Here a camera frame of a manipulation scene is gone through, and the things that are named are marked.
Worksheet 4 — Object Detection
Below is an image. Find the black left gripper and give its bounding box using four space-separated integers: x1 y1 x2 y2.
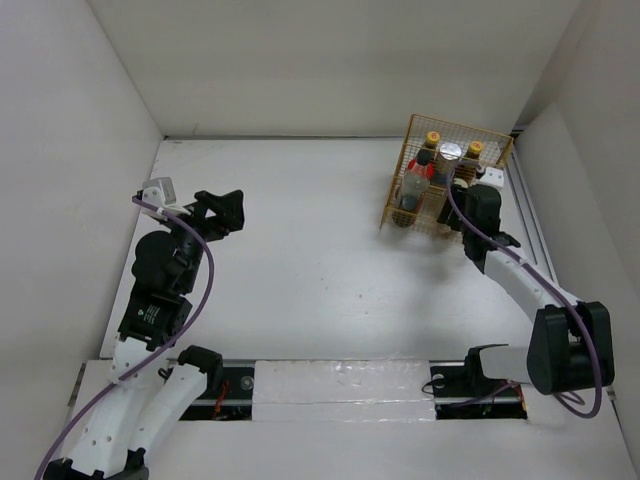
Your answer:
160 189 244 291

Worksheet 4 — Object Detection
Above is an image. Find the tall dark soy sauce bottle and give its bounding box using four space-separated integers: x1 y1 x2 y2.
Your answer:
392 150 433 228

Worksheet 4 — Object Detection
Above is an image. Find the yellow cap sauce bottle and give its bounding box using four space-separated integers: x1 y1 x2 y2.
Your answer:
457 140 485 183
421 130 441 157

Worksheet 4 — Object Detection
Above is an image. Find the silver lid white granule jar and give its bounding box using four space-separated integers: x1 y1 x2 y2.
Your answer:
432 142 462 185

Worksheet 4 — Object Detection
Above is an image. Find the yellow-green lid spice shaker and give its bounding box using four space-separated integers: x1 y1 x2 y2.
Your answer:
451 177 469 189

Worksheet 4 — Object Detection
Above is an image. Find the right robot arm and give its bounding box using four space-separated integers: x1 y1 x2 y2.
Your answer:
447 184 615 398

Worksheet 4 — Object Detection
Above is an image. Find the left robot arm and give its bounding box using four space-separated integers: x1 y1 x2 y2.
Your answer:
35 186 245 479

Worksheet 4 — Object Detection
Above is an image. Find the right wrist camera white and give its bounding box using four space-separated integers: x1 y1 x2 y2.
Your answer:
476 167 505 191

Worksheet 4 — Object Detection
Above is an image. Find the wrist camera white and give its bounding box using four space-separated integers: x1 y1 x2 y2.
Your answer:
476 167 505 191
132 177 177 218

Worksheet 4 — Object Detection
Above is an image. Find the gold wire rack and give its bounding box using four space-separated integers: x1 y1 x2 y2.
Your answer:
381 114 514 239

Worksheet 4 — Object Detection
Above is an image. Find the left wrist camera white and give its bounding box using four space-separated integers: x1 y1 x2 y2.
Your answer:
132 177 177 218

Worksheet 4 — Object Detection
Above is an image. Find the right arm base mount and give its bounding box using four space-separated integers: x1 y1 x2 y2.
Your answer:
422 364 528 420

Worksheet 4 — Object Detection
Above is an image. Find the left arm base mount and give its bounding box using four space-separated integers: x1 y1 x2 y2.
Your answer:
180 362 255 422

